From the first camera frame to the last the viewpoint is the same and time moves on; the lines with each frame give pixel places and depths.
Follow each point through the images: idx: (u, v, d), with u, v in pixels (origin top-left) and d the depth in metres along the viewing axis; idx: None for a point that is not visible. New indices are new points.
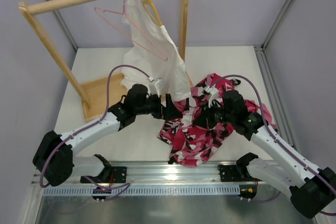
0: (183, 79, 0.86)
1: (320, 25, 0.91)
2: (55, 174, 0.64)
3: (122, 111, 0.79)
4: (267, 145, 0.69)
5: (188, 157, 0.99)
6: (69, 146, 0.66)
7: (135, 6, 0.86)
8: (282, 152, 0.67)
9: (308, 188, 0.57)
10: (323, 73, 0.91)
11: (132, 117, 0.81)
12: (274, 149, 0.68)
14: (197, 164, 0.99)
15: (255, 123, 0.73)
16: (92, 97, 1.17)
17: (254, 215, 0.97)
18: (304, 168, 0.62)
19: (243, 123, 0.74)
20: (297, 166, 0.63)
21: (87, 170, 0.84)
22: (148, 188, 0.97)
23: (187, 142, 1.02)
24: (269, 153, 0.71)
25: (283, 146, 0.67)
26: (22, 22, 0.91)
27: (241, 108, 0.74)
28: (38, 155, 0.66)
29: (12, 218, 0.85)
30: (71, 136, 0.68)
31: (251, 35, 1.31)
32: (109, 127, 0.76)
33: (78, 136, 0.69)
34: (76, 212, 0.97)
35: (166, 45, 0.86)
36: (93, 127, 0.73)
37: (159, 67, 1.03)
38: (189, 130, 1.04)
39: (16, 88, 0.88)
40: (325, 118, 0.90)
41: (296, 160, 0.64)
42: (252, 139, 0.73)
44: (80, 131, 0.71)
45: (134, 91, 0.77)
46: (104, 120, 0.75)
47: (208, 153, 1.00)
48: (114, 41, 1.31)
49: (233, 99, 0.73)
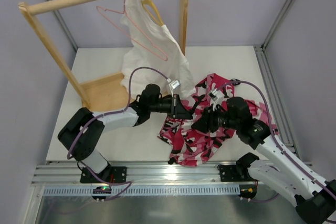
0: (187, 76, 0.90)
1: (321, 24, 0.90)
2: (85, 146, 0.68)
3: (137, 108, 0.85)
4: (274, 156, 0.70)
5: (188, 158, 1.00)
6: (101, 121, 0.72)
7: (134, 6, 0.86)
8: (289, 164, 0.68)
9: (317, 202, 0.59)
10: (324, 72, 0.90)
11: (146, 115, 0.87)
12: (282, 161, 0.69)
14: (197, 164, 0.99)
15: (261, 131, 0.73)
16: (92, 97, 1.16)
17: (255, 215, 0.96)
18: (312, 180, 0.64)
19: (249, 132, 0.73)
20: (305, 179, 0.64)
21: (88, 162, 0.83)
22: (148, 188, 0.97)
23: (188, 145, 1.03)
24: (275, 163, 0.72)
25: (290, 159, 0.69)
26: (22, 22, 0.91)
27: (247, 117, 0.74)
28: (67, 127, 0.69)
29: (12, 218, 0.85)
30: (101, 115, 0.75)
31: (251, 35, 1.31)
32: (130, 119, 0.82)
33: (106, 117, 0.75)
34: (76, 212, 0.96)
35: (168, 44, 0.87)
36: (119, 114, 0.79)
37: (161, 66, 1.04)
38: (188, 134, 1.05)
39: (16, 87, 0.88)
40: (325, 118, 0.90)
41: (303, 172, 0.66)
42: (258, 149, 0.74)
44: (109, 113, 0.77)
45: (151, 89, 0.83)
46: (126, 110, 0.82)
47: (208, 153, 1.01)
48: (114, 41, 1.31)
49: (240, 108, 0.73)
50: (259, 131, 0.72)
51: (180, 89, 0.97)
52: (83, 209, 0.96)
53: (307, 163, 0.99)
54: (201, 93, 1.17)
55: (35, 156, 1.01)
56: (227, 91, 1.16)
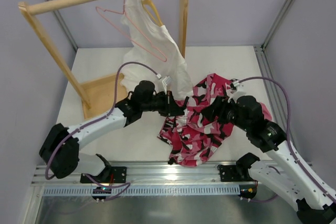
0: (185, 77, 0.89)
1: (321, 25, 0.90)
2: (61, 167, 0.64)
3: (127, 107, 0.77)
4: (286, 164, 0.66)
5: (187, 157, 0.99)
6: (76, 138, 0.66)
7: (134, 6, 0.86)
8: (302, 174, 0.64)
9: (326, 215, 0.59)
10: (324, 73, 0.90)
11: (137, 114, 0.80)
12: (295, 171, 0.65)
14: (197, 164, 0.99)
15: (274, 135, 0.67)
16: (92, 97, 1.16)
17: (254, 215, 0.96)
18: (324, 193, 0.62)
19: (262, 135, 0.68)
20: (317, 192, 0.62)
21: (87, 168, 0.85)
22: (148, 188, 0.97)
23: (184, 142, 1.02)
24: (285, 170, 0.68)
25: (305, 169, 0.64)
26: (22, 22, 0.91)
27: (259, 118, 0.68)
28: (45, 147, 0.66)
29: (12, 218, 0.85)
30: (77, 130, 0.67)
31: (251, 35, 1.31)
32: (117, 123, 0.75)
33: (84, 130, 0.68)
34: (76, 212, 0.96)
35: (167, 45, 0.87)
36: (101, 121, 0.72)
37: (159, 67, 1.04)
38: (184, 130, 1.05)
39: (16, 87, 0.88)
40: (325, 118, 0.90)
41: (315, 184, 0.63)
42: (269, 153, 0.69)
44: (87, 124, 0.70)
45: (141, 87, 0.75)
46: (110, 115, 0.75)
47: (207, 152, 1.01)
48: (114, 41, 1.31)
49: (252, 109, 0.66)
50: (273, 135, 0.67)
51: (177, 90, 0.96)
52: (83, 209, 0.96)
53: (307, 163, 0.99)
54: (202, 93, 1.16)
55: (35, 156, 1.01)
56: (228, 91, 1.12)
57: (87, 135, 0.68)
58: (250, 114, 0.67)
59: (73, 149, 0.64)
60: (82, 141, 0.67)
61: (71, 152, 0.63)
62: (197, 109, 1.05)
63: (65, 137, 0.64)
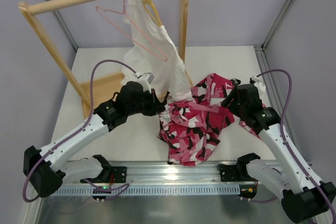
0: (183, 78, 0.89)
1: (320, 25, 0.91)
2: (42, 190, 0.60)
3: (109, 110, 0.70)
4: (275, 145, 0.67)
5: (182, 158, 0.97)
6: (48, 162, 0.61)
7: (136, 6, 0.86)
8: (289, 156, 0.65)
9: (304, 197, 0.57)
10: (324, 73, 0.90)
11: (124, 117, 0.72)
12: (281, 151, 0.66)
14: (196, 164, 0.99)
15: (268, 117, 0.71)
16: (92, 96, 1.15)
17: (254, 215, 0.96)
18: (306, 177, 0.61)
19: (256, 116, 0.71)
20: (299, 173, 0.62)
21: (85, 173, 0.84)
22: (148, 188, 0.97)
23: (170, 142, 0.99)
24: (273, 152, 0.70)
25: (291, 151, 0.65)
26: (22, 22, 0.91)
27: (255, 102, 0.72)
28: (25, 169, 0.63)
29: (12, 218, 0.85)
30: (50, 152, 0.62)
31: (251, 35, 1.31)
32: (97, 132, 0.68)
33: (58, 150, 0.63)
34: (76, 212, 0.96)
35: (167, 45, 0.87)
36: (76, 136, 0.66)
37: (159, 67, 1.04)
38: (169, 127, 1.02)
39: (16, 87, 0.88)
40: (325, 118, 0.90)
41: (300, 166, 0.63)
42: (260, 135, 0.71)
44: (61, 144, 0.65)
45: (128, 87, 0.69)
46: (87, 126, 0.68)
47: (203, 152, 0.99)
48: (114, 41, 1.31)
49: (249, 92, 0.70)
50: (266, 118, 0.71)
51: (175, 91, 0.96)
52: (83, 209, 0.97)
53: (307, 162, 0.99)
54: (202, 93, 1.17)
55: None
56: (227, 90, 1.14)
57: (62, 155, 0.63)
58: (248, 97, 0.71)
59: (46, 175, 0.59)
60: (57, 162, 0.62)
61: (44, 179, 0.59)
62: (179, 105, 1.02)
63: (35, 164, 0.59)
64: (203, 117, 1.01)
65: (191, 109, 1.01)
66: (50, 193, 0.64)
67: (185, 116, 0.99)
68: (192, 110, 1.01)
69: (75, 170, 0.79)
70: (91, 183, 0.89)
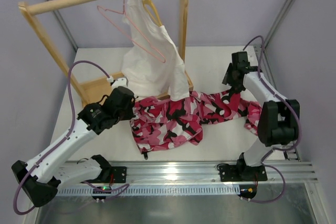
0: (182, 78, 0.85)
1: (320, 25, 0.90)
2: (35, 199, 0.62)
3: (94, 114, 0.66)
4: (253, 82, 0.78)
5: (151, 140, 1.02)
6: (34, 178, 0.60)
7: (135, 6, 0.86)
8: (260, 85, 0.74)
9: (268, 105, 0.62)
10: (324, 73, 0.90)
11: (112, 119, 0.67)
12: (255, 84, 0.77)
14: (169, 147, 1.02)
15: (252, 70, 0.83)
16: (93, 97, 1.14)
17: (253, 215, 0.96)
18: (273, 94, 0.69)
19: (240, 69, 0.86)
20: (268, 94, 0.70)
21: (85, 176, 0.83)
22: (148, 188, 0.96)
23: (134, 133, 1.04)
24: (252, 92, 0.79)
25: (264, 83, 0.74)
26: (22, 23, 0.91)
27: (244, 62, 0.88)
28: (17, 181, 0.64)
29: (13, 218, 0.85)
30: (35, 166, 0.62)
31: (251, 36, 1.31)
32: (84, 139, 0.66)
33: (43, 163, 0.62)
34: (76, 212, 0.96)
35: (166, 45, 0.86)
36: (60, 148, 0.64)
37: (159, 67, 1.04)
38: (135, 121, 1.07)
39: (16, 87, 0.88)
40: (326, 116, 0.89)
41: (268, 90, 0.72)
42: (244, 82, 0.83)
44: (46, 156, 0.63)
45: (119, 90, 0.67)
46: (72, 133, 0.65)
47: (170, 134, 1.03)
48: (114, 41, 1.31)
49: (239, 54, 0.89)
50: (249, 69, 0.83)
51: (174, 92, 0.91)
52: (83, 209, 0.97)
53: (307, 163, 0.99)
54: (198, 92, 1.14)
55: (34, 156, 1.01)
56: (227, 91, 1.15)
57: (48, 168, 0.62)
58: (238, 59, 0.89)
59: (35, 189, 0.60)
60: (44, 176, 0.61)
61: (34, 192, 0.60)
62: (144, 104, 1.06)
63: (22, 180, 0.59)
64: (165, 110, 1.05)
65: (156, 106, 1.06)
66: (46, 201, 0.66)
67: (151, 114, 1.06)
68: (157, 107, 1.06)
69: (73, 174, 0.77)
70: (89, 183, 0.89)
